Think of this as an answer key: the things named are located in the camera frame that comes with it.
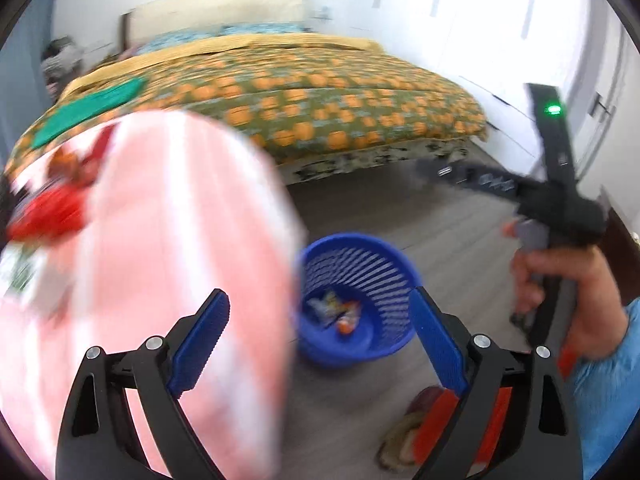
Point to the teal patterned pillow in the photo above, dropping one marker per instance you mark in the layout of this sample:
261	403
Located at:
200	35

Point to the small orange white packet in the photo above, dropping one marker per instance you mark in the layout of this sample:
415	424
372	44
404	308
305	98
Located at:
348	320

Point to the patterned bed skirt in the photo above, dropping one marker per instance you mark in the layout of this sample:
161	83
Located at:
375	157

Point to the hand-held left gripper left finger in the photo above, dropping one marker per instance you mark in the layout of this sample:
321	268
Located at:
200	345

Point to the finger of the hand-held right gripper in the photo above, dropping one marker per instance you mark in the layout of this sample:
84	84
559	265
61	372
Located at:
470	177

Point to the white green printed packet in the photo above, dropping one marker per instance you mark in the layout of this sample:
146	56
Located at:
20	267

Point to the yellow knitted blanket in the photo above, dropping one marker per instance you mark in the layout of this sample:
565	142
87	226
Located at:
250	42

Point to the pink striped tablecloth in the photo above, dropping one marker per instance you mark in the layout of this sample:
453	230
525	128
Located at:
150	235

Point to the red snack packet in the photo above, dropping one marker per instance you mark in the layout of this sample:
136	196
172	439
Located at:
45	215

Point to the person's right hand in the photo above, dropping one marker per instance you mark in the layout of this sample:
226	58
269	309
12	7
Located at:
595	300

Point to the blue grey curtain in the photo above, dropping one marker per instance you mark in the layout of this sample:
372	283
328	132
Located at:
30	50

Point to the white wardrobe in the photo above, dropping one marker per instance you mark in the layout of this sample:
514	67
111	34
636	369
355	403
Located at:
475	20

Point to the white crumpled wrapper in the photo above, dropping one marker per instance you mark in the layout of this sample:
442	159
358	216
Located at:
320	307

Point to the blue plastic basket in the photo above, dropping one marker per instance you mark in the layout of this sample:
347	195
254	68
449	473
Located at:
350	265

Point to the wall socket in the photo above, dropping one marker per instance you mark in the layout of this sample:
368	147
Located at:
323	13

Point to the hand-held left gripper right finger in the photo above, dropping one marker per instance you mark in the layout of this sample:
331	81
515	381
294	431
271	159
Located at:
440	345

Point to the brown slipper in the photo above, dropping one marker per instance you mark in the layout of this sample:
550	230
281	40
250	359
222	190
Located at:
400	440

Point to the pile of clothes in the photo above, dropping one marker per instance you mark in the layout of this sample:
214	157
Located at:
60	57

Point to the green folded cloth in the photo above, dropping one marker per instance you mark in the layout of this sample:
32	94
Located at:
80	110

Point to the cream pillow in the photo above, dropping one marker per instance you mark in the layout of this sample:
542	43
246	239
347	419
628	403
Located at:
215	10

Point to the person's right forearm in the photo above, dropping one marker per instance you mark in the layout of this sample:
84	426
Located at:
610	400

